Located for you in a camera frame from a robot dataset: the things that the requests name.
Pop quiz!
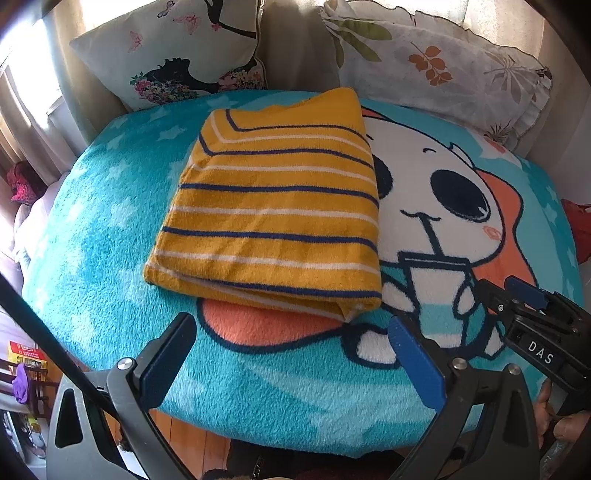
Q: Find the yellow striped knit sweater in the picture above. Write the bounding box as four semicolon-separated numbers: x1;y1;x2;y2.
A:
143;88;382;322

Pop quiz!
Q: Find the person's right hand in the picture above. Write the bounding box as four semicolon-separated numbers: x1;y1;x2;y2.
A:
533;378;590;458

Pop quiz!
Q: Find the purple cloth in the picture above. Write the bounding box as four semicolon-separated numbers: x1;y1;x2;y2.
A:
12;363;29;404

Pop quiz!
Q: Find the yellow red box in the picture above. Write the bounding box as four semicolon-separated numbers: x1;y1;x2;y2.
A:
7;341;47;370

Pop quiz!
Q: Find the red cloth item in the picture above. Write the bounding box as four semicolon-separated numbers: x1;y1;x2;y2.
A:
561;199;591;264

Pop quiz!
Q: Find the teal cartoon fleece blanket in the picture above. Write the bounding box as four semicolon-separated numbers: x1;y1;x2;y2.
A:
22;88;583;456

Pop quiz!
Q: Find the pink flower decoration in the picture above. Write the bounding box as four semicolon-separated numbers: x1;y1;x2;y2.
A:
7;161;47;206

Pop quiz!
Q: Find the white leaf print pillow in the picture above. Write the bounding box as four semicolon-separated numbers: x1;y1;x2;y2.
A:
320;1;553;147

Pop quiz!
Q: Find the black cable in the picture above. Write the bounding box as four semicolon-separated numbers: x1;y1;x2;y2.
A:
0;272;122;422

